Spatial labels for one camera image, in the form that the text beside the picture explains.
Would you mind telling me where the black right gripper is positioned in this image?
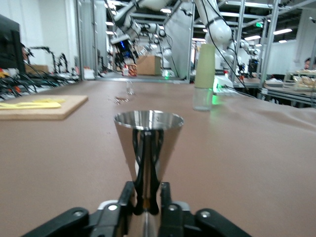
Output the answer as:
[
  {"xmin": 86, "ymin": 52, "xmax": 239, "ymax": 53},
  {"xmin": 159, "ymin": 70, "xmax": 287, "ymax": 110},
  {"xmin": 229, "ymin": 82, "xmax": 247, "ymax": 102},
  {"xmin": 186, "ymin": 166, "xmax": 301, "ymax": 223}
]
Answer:
[{"xmin": 115, "ymin": 46, "xmax": 139, "ymax": 66}]

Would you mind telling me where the green sleeved glass bottle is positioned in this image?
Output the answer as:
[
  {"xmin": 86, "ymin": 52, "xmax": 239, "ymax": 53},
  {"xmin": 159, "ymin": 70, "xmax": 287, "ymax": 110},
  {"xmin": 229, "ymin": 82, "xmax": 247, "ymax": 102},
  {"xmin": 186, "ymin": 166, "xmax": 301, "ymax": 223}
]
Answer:
[{"xmin": 192, "ymin": 43, "xmax": 216, "ymax": 112}]

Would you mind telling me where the steel double cone jigger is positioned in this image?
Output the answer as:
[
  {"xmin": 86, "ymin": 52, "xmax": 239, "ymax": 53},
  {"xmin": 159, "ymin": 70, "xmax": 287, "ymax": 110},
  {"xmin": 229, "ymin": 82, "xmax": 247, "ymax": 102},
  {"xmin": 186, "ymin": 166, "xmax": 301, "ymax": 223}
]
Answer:
[{"xmin": 113, "ymin": 110, "xmax": 185, "ymax": 237}]

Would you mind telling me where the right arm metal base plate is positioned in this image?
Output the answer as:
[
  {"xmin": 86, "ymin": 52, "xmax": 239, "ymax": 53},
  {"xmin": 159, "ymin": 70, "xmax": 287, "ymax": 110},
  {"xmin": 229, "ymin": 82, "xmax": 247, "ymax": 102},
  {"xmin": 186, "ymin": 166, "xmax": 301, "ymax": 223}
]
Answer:
[{"xmin": 212, "ymin": 75, "xmax": 249, "ymax": 96}]

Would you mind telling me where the person with dark hair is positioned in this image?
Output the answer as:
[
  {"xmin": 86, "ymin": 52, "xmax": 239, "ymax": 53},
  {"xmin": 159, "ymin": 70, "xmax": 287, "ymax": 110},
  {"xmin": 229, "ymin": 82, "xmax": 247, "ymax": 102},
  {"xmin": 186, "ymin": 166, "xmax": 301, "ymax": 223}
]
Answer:
[{"xmin": 303, "ymin": 57, "xmax": 316, "ymax": 73}]

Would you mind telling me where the red white small box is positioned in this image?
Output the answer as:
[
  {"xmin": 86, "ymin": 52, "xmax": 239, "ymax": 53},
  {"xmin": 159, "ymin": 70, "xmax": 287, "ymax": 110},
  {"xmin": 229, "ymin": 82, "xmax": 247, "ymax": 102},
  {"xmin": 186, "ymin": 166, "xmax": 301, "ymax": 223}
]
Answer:
[{"xmin": 121, "ymin": 63, "xmax": 138, "ymax": 77}]

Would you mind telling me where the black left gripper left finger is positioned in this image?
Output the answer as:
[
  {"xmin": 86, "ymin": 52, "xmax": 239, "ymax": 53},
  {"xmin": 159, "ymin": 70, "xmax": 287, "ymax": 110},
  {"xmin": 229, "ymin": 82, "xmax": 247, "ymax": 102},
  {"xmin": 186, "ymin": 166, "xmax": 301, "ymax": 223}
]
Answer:
[{"xmin": 22, "ymin": 181, "xmax": 136, "ymax": 237}]

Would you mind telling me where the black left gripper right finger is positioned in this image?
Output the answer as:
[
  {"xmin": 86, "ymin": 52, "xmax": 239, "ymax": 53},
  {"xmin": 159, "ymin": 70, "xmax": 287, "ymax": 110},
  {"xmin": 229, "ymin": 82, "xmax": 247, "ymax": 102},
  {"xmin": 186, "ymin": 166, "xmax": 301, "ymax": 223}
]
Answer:
[{"xmin": 159, "ymin": 182, "xmax": 252, "ymax": 237}]

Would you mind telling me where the brown table cover sheet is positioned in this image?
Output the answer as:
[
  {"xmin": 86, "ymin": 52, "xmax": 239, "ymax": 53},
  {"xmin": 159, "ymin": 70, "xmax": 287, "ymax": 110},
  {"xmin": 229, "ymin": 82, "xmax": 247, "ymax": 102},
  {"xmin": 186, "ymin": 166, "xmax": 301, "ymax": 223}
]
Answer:
[{"xmin": 0, "ymin": 80, "xmax": 316, "ymax": 237}]

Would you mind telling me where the yellow plastic fork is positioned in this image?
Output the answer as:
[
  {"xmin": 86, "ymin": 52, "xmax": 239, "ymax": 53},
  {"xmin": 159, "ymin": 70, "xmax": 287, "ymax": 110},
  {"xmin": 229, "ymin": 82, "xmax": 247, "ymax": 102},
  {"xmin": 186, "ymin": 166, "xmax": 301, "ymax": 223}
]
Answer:
[{"xmin": 31, "ymin": 98, "xmax": 66, "ymax": 104}]

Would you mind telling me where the black computer monitor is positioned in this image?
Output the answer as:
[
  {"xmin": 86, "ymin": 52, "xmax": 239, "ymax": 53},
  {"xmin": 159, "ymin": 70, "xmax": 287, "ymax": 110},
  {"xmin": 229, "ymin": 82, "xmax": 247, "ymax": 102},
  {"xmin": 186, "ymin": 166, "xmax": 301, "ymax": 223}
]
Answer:
[{"xmin": 0, "ymin": 14, "xmax": 26, "ymax": 74}]

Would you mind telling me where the wooden cutting board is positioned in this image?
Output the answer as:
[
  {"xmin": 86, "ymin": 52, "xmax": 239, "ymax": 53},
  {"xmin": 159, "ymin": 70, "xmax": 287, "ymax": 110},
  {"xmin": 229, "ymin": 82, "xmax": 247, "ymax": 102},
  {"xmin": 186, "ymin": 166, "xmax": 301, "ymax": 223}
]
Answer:
[{"xmin": 0, "ymin": 95, "xmax": 89, "ymax": 121}]

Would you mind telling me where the yellow plastic knife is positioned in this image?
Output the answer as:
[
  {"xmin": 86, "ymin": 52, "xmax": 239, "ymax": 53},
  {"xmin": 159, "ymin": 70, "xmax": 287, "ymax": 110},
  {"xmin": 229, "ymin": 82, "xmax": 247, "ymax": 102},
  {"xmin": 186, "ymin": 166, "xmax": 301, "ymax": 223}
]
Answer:
[{"xmin": 0, "ymin": 101, "xmax": 62, "ymax": 110}]

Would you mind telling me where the brown cardboard box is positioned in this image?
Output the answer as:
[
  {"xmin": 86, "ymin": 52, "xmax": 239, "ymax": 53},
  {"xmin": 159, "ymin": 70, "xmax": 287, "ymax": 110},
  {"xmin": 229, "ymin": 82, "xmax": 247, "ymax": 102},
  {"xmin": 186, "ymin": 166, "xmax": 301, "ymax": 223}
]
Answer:
[{"xmin": 135, "ymin": 55, "xmax": 162, "ymax": 76}]

